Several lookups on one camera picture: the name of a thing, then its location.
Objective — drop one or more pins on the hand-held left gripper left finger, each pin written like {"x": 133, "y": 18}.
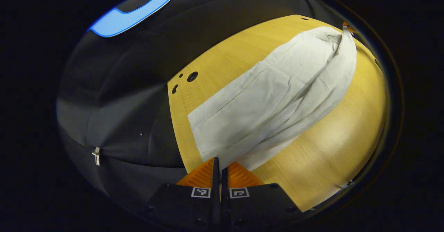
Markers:
{"x": 215, "y": 197}

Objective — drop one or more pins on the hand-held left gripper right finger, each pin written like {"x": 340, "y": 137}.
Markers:
{"x": 224, "y": 197}

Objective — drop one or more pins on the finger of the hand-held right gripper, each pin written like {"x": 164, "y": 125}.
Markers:
{"x": 348, "y": 27}

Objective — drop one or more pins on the white jeans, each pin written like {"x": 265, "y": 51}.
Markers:
{"x": 277, "y": 93}

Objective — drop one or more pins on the black backdrop cloth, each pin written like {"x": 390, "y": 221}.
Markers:
{"x": 131, "y": 103}

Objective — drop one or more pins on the silver clip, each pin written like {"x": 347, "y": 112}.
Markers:
{"x": 96, "y": 155}

